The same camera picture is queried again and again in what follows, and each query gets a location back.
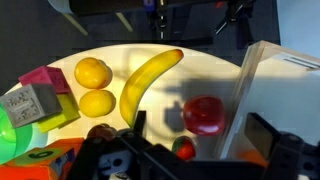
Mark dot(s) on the black equipment rack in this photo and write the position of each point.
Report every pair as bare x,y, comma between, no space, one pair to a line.
186,20

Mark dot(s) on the toy strawberry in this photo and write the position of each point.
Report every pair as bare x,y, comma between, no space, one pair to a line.
185,149

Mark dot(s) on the orange soft number cube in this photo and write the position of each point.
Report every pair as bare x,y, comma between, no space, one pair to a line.
33,156

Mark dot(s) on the yellow-green foam cube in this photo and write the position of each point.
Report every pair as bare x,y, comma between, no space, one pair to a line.
68,110

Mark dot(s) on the red toy apple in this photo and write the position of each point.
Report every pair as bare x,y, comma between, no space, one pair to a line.
204,115

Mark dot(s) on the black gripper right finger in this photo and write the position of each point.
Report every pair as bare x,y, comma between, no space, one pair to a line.
263,135

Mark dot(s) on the green plastic bowl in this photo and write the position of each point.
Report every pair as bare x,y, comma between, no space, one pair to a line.
13,143

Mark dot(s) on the toy lemon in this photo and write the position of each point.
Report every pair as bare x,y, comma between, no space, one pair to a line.
96,103

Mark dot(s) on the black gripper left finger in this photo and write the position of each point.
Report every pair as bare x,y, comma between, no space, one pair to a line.
140,121

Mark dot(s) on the dark purple toy plum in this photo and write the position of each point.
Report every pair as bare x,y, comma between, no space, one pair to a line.
100,130

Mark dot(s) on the round yellow toy fruit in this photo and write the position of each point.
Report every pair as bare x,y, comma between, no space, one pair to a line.
91,73

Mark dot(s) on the pink foam cube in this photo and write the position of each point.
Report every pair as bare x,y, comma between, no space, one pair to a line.
40,76

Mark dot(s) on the toy banana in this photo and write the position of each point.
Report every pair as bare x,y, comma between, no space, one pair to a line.
143,83

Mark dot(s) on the grey patterned cube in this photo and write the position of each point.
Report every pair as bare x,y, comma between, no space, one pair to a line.
26,105

